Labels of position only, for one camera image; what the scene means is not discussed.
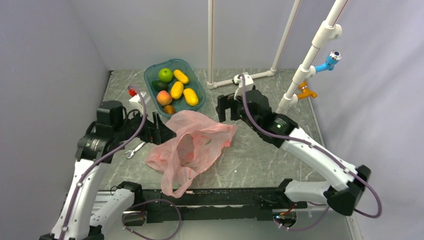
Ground blue faucet tap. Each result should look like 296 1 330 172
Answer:
314 50 342 73

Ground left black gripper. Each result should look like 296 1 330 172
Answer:
114 107 176 145

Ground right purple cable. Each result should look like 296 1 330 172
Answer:
239 73 383 233

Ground yellow fake fruit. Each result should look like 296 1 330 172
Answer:
173 69 190 85
183 88 199 107

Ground fake peach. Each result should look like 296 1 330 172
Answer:
156 90 173 107

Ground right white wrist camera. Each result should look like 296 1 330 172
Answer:
232 72 254 100

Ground dark green fake avocado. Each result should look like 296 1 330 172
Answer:
151 80 169 92

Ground purple cable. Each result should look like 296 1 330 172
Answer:
58 85 183 240
239 73 383 233

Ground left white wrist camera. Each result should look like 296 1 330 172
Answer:
128 87 151 114

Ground aluminium extrusion frame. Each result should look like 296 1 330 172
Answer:
52 190 124 240

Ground orange faucet tap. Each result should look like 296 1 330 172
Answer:
297 80 318 100

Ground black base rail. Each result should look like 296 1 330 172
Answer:
131 187 308 223

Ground yellow fake mango front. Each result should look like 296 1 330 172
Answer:
170 81 184 100

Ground silver wrench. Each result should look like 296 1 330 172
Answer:
124 142 147 159

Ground pink plastic bag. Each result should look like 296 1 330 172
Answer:
145 110 237 198

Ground green fake apple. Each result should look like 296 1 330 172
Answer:
157 68 174 83

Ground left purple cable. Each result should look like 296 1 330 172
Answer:
58 85 183 240

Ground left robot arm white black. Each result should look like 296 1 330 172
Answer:
40 100 176 240

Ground teal plastic tray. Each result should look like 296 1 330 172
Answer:
144 58 206 118

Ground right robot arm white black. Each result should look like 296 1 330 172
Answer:
215 89 372 216

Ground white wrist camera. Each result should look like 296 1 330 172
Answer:
232 72 254 100
128 87 151 114

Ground orange fake fruit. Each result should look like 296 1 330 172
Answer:
163 105 176 115

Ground white PVC pipe frame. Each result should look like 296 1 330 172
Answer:
207 0 349 115

